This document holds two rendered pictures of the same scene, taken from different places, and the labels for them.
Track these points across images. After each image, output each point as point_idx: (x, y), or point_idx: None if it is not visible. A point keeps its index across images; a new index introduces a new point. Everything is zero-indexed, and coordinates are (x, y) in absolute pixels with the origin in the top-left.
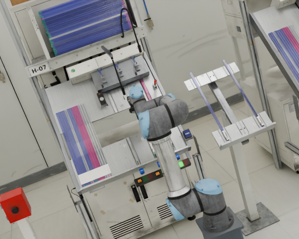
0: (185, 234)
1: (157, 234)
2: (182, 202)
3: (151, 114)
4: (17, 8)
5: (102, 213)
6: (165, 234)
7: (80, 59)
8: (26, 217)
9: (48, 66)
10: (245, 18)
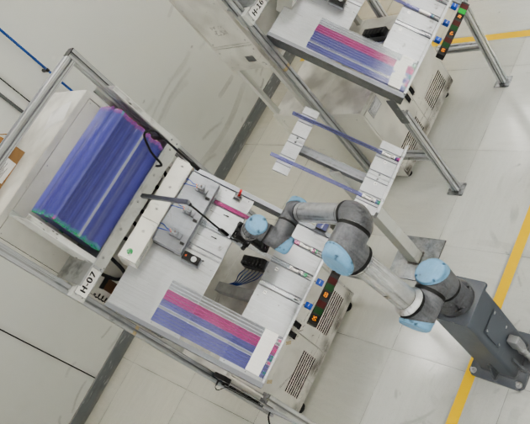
0: (361, 330)
1: (329, 354)
2: (426, 310)
3: (341, 243)
4: None
5: (270, 383)
6: (337, 346)
7: (127, 230)
8: None
9: (96, 270)
10: (264, 43)
